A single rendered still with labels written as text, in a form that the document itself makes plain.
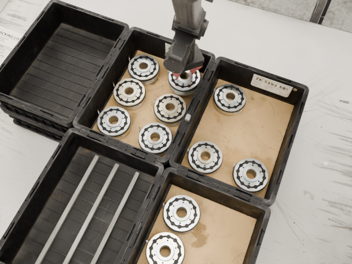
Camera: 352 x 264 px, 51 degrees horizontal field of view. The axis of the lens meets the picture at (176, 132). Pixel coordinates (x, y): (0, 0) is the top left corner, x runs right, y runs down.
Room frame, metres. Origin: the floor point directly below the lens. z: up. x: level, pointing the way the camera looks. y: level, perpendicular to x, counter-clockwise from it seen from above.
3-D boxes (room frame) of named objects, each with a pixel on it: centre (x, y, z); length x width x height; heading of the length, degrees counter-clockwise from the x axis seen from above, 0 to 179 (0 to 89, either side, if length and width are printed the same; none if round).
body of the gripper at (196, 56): (0.66, -0.02, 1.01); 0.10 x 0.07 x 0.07; 113
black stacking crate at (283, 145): (0.48, -0.19, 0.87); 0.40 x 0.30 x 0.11; 158
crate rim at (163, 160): (0.59, 0.09, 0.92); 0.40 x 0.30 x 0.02; 158
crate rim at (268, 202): (0.48, -0.19, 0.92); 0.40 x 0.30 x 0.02; 158
